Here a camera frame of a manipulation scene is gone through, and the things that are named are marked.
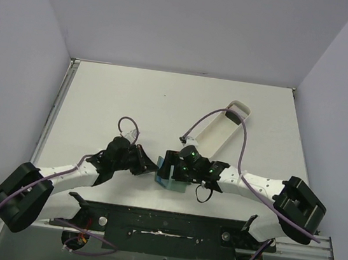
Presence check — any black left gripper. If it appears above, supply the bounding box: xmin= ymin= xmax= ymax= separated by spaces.
xmin=113 ymin=140 xmax=162 ymax=179

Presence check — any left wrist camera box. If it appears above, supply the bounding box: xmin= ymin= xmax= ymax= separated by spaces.
xmin=120 ymin=129 xmax=139 ymax=145

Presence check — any green card holder wallet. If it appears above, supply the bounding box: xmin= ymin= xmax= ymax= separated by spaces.
xmin=155 ymin=161 xmax=189 ymax=193

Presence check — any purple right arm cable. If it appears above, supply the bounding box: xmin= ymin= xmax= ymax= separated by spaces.
xmin=166 ymin=104 xmax=338 ymax=260

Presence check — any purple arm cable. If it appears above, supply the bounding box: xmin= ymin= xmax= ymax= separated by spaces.
xmin=0 ymin=101 xmax=137 ymax=260
xmin=166 ymin=104 xmax=338 ymax=260

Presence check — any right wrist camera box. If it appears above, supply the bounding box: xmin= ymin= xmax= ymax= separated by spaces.
xmin=179 ymin=135 xmax=198 ymax=147

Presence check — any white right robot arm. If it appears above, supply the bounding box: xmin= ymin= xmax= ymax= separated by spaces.
xmin=156 ymin=145 xmax=326 ymax=249

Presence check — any white oblong tray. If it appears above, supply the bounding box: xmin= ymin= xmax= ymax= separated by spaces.
xmin=195 ymin=100 xmax=251 ymax=159

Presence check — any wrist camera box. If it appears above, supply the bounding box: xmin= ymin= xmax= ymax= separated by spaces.
xmin=179 ymin=135 xmax=198 ymax=147
xmin=120 ymin=129 xmax=139 ymax=145

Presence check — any black credit card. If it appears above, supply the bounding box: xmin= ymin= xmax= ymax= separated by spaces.
xmin=225 ymin=111 xmax=246 ymax=126

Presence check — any aluminium frame rail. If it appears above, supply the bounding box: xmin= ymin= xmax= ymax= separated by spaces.
xmin=0 ymin=61 xmax=333 ymax=260

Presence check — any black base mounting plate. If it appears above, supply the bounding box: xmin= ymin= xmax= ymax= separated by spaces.
xmin=50 ymin=193 xmax=261 ymax=260

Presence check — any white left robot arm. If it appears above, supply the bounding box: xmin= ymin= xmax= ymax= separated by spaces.
xmin=0 ymin=136 xmax=158 ymax=233

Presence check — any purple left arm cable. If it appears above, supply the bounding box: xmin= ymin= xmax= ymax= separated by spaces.
xmin=0 ymin=101 xmax=137 ymax=260

